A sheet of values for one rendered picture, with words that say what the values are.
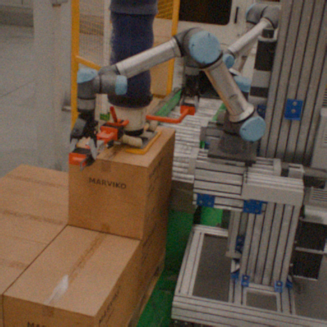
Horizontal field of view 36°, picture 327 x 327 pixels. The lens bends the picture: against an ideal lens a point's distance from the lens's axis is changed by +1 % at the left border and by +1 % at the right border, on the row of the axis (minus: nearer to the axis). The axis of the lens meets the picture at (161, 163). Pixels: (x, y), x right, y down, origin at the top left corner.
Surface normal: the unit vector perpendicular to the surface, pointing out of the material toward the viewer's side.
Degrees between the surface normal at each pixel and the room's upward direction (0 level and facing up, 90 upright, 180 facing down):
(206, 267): 0
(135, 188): 90
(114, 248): 0
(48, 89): 90
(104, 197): 90
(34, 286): 0
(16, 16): 90
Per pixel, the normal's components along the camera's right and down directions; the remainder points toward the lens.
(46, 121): -0.26, 0.35
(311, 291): 0.07, -0.92
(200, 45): 0.16, 0.30
